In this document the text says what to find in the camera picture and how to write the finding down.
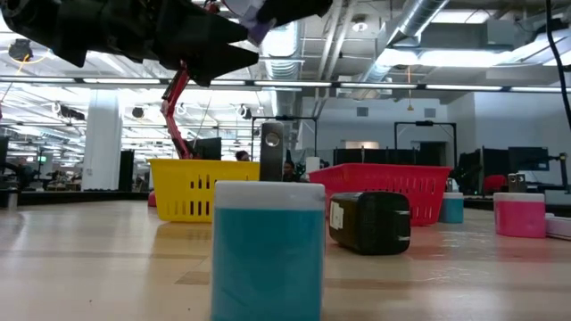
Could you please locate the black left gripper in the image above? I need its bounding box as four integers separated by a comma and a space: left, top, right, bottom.
106, 0, 261, 87

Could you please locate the yellow plastic basket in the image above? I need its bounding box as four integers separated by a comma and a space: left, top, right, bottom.
147, 158, 261, 223

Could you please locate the red plastic basket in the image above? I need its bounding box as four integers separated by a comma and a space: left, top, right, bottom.
307, 162, 452, 227

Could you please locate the blue charger with white top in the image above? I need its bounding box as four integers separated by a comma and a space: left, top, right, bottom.
438, 177, 465, 225
211, 120, 327, 321

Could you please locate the black charger with prongs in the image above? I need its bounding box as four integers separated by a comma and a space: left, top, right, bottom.
328, 191, 412, 257

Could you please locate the pink charger with white top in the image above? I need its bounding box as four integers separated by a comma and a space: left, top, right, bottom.
492, 172, 547, 240

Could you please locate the white rectangular box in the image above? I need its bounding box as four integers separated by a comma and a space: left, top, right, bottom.
544, 212, 571, 242

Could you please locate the red desk lamp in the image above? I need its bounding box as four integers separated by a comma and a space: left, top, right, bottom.
147, 0, 265, 209

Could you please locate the black monitor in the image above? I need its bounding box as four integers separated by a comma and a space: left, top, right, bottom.
185, 136, 223, 161
508, 146, 550, 173

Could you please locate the long ceiling light strip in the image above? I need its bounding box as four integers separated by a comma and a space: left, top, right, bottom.
0, 76, 571, 94

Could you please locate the white pillar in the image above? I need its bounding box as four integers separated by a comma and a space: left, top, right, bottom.
81, 91, 123, 192

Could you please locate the black tall box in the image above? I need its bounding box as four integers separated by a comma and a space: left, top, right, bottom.
118, 150, 136, 193

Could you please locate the black round ceiling fixture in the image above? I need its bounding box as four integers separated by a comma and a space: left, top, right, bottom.
8, 38, 33, 62

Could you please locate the red chair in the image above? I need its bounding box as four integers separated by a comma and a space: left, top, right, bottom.
483, 174, 509, 195

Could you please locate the silver ceiling duct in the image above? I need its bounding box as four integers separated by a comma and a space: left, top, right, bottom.
356, 0, 450, 86
261, 24, 304, 118

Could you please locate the silver metal post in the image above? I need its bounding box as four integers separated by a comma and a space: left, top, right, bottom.
251, 115, 319, 157

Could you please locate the black station frame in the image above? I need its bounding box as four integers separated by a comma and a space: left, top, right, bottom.
393, 120, 458, 173

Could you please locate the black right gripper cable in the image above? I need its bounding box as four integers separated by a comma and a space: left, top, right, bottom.
544, 0, 571, 131

